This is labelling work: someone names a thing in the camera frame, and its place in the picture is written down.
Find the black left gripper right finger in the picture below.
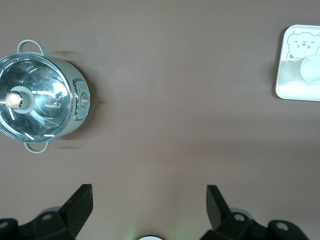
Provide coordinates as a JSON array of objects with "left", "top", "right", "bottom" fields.
[{"left": 202, "top": 185, "right": 267, "bottom": 240}]

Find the white plastic cup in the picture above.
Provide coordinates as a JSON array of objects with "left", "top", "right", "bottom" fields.
[{"left": 286, "top": 53, "right": 320, "bottom": 83}]

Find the cream tray with bear print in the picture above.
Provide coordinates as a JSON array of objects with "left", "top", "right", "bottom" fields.
[{"left": 274, "top": 24, "right": 320, "bottom": 102}]

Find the glass pot lid with knob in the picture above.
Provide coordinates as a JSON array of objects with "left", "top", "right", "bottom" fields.
[{"left": 0, "top": 53, "right": 73, "bottom": 143}]

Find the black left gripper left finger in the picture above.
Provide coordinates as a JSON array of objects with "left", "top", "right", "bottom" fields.
[{"left": 17, "top": 184, "right": 94, "bottom": 240}]

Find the grey-green electric cooking pot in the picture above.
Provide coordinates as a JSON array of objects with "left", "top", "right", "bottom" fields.
[{"left": 0, "top": 39, "right": 91, "bottom": 154}]

